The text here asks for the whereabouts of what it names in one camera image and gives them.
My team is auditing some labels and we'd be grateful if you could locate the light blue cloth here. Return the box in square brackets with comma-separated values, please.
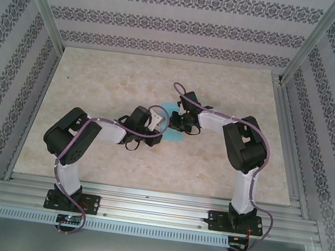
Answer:
[158, 102, 188, 144]

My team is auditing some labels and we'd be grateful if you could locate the small circuit board green light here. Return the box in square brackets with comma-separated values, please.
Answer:
[56, 213, 82, 226]

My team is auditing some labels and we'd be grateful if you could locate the small circuit board blue light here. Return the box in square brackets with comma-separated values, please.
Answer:
[228, 236, 249, 249]

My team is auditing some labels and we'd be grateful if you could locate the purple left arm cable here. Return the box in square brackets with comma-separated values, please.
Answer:
[45, 92, 172, 248]

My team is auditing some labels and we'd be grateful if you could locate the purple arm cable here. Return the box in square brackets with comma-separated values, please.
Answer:
[150, 82, 291, 251]
[45, 92, 172, 248]

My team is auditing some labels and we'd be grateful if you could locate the long aluminium mounting rail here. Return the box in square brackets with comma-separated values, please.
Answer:
[0, 169, 323, 247]

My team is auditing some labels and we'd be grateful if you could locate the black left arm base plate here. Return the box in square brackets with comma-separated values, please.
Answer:
[43, 188, 103, 216]

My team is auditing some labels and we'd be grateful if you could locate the thin aluminium side rail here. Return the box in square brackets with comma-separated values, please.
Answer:
[3, 45, 63, 185]

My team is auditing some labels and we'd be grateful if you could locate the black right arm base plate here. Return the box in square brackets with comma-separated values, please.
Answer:
[206, 209, 265, 239]

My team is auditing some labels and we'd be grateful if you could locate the wide aluminium side rail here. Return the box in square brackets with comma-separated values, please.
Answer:
[253, 74, 329, 221]

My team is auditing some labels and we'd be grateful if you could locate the slotted grey cable duct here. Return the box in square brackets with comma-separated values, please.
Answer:
[0, 204, 231, 250]

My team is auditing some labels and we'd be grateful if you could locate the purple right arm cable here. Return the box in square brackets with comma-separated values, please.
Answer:
[150, 82, 291, 251]

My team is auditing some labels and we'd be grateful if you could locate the aluminium frame post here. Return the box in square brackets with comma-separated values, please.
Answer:
[5, 0, 72, 54]
[279, 0, 335, 93]

